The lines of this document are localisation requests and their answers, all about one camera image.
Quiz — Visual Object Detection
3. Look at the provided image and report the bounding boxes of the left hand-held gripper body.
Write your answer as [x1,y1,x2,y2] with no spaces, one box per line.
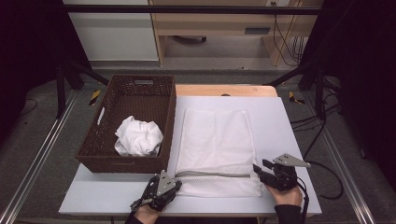
[130,169,177,213]

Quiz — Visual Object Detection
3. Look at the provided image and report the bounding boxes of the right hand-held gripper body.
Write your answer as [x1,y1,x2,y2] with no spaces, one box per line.
[259,152,312,192]

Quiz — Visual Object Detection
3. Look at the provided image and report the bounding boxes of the white mesh laundry bag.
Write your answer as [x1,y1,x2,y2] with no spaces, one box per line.
[175,107,264,199]

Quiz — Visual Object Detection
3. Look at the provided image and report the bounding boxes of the white garment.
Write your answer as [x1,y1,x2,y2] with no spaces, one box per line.
[114,115,164,158]

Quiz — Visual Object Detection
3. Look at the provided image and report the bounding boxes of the brown woven basket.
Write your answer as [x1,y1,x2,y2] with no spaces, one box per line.
[75,74,177,175]

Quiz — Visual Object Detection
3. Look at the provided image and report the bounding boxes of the person's right hand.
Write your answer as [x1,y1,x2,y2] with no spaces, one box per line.
[264,185,304,207]

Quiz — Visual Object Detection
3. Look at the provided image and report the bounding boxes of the person's left hand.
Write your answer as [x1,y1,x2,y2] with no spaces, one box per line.
[134,205,163,224]

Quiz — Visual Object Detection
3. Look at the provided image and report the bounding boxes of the white table board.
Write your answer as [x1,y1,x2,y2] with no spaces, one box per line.
[58,95,322,216]

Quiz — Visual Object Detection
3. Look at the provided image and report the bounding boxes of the black metal stand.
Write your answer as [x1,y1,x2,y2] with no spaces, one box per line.
[267,60,328,120]
[55,59,110,119]

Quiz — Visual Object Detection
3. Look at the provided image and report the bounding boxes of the wooden table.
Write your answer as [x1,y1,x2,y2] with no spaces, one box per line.
[176,84,278,98]

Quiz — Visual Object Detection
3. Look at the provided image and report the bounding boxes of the black curtain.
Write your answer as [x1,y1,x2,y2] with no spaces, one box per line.
[0,0,92,141]
[300,0,396,188]

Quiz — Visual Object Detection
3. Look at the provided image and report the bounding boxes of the light wooden desk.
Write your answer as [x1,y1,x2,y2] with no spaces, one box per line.
[148,0,325,67]

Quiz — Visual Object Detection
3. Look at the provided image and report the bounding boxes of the white cabinet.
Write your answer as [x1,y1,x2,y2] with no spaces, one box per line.
[64,0,160,63]

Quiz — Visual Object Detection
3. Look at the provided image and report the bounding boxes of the black horizontal bar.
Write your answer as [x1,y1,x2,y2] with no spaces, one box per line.
[62,4,323,16]

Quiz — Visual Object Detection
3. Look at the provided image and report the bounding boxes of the right hand-held gripper cable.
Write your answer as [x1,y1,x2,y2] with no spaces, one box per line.
[295,176,311,224]

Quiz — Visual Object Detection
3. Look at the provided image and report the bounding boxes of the looped black floor cable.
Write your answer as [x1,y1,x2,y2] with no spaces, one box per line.
[303,118,345,201]

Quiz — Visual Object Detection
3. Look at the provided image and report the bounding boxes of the bundle of black floor cables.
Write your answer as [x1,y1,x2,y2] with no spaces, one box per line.
[290,92,342,132]

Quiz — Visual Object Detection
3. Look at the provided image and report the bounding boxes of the aluminium floor rail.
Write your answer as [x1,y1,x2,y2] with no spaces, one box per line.
[0,90,78,224]
[303,92,376,224]

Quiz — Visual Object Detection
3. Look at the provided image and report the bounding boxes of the black hanging cables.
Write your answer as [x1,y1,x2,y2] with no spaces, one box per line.
[273,1,304,67]

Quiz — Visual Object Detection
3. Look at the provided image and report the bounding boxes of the yellow hanging cable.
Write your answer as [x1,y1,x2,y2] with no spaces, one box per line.
[281,0,302,60]

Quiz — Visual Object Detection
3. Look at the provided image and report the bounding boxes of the thin black floor cable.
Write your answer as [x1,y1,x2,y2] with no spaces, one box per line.
[20,98,38,116]

